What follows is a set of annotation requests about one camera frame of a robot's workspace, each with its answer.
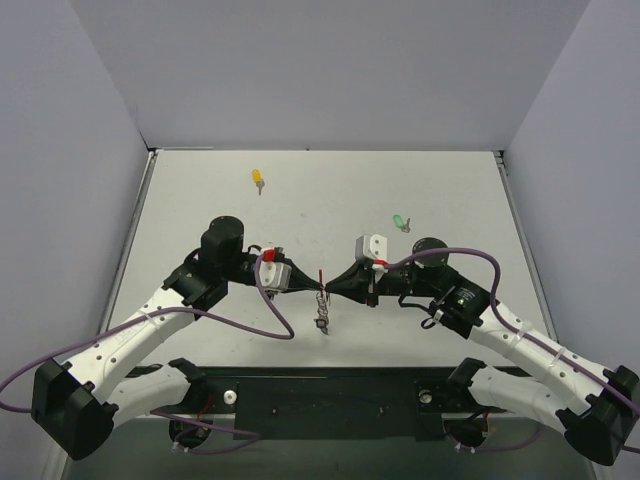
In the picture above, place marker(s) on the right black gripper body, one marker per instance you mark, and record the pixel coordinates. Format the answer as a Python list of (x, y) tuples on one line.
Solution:
[(369, 286)]

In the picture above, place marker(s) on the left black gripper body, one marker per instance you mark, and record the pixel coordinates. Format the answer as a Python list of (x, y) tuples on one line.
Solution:
[(279, 257)]

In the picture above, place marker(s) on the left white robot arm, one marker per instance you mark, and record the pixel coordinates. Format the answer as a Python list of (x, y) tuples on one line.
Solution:
[(79, 402)]

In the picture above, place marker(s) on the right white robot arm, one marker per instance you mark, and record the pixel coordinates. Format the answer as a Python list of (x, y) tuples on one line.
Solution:
[(594, 407)]

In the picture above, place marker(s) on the green tagged key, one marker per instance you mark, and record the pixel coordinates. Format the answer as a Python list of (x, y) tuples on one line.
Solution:
[(403, 224)]

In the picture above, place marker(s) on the yellow tagged key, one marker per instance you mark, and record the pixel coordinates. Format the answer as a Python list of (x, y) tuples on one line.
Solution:
[(258, 180)]

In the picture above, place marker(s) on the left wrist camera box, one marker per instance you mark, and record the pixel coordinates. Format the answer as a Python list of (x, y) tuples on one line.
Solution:
[(274, 272)]

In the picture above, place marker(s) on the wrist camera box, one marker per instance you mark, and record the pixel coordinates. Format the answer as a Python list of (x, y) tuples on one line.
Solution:
[(373, 248), (274, 272)]

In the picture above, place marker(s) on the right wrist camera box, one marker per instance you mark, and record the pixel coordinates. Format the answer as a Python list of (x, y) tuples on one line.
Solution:
[(373, 248)]

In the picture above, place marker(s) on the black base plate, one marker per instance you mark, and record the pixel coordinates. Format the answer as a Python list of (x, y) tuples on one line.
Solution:
[(322, 403)]

